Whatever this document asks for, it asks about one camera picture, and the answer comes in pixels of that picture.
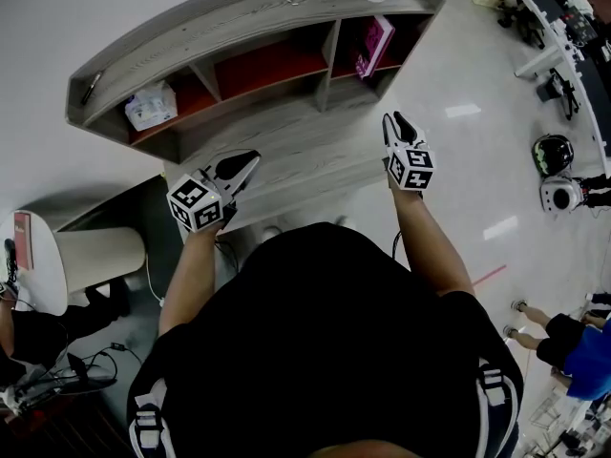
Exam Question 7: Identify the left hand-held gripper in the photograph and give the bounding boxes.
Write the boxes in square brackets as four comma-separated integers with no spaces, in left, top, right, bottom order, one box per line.
[166,149,262,234]

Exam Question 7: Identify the person's left forearm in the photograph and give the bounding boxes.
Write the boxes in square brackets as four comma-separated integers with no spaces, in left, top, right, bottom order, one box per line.
[158,221,231,338]

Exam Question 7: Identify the red floor tape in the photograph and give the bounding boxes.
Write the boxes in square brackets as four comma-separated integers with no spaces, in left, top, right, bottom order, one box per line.
[472,264,508,286]

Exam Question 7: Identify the person's black shirt torso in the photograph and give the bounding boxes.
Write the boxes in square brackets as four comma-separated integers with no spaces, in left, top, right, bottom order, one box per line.
[126,221,526,458]

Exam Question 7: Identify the long white desk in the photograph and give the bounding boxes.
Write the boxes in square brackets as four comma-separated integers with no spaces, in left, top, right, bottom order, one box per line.
[495,0,611,162]

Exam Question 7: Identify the white round table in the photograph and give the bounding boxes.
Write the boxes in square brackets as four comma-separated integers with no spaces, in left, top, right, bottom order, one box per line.
[0,209,147,317]

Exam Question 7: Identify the magenta book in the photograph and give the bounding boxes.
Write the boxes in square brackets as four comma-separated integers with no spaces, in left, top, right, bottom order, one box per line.
[354,14,397,80]

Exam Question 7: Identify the black helmet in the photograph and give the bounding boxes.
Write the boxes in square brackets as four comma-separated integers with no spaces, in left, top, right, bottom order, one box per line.
[531,133,576,178]

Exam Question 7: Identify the white floor cable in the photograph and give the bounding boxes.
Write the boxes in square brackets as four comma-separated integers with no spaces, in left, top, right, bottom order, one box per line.
[144,254,167,306]

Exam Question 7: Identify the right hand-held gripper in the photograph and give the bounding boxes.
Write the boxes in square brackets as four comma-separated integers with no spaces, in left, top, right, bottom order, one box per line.
[381,111,437,192]

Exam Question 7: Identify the grey wooden shelf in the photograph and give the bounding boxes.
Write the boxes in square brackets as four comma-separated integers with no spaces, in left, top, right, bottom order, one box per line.
[65,0,448,233]

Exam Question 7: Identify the white round device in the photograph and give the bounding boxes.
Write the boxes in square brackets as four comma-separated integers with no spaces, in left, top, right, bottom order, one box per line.
[539,175,582,215]

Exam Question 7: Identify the black pen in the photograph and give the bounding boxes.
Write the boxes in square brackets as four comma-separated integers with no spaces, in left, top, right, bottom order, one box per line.
[80,71,103,106]

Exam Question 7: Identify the red book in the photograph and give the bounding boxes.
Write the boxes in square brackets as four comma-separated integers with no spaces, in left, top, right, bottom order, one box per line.
[13,211,35,271]

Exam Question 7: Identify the person's right forearm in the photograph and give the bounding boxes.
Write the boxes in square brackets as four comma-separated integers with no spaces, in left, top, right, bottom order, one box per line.
[390,187,476,298]

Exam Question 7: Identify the white tissue packet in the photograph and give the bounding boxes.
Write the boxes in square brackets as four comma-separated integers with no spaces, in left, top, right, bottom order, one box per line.
[124,82,179,133]

